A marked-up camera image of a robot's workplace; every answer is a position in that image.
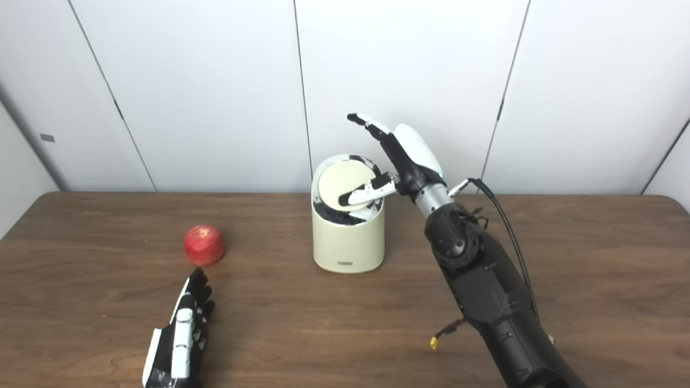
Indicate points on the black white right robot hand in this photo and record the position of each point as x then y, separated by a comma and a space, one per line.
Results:
415, 153

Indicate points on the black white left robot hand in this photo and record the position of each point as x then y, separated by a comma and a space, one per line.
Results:
183, 339

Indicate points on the cream round bin lid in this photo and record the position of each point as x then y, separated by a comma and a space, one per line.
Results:
339, 180

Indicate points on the red apple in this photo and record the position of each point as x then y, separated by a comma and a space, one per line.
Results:
204, 246

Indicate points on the cream-colored round bin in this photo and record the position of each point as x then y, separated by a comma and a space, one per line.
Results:
347, 242

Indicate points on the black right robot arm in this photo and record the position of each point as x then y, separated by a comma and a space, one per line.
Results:
485, 285

